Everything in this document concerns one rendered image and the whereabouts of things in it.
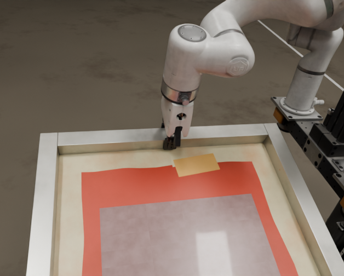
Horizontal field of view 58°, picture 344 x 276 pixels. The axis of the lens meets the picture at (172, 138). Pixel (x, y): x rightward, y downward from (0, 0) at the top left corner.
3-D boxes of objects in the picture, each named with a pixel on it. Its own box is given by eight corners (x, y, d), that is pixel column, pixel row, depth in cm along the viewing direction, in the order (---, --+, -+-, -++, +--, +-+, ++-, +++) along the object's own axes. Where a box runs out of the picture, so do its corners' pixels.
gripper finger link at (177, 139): (183, 144, 64) (177, 148, 70) (180, 108, 65) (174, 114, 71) (178, 145, 64) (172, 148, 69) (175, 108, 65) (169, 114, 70)
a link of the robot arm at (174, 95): (206, 97, 58) (202, 107, 61) (195, 66, 64) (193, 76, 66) (167, 98, 57) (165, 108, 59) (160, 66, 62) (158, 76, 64)
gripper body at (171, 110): (204, 104, 60) (192, 139, 69) (192, 69, 66) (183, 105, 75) (165, 104, 58) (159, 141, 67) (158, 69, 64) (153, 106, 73)
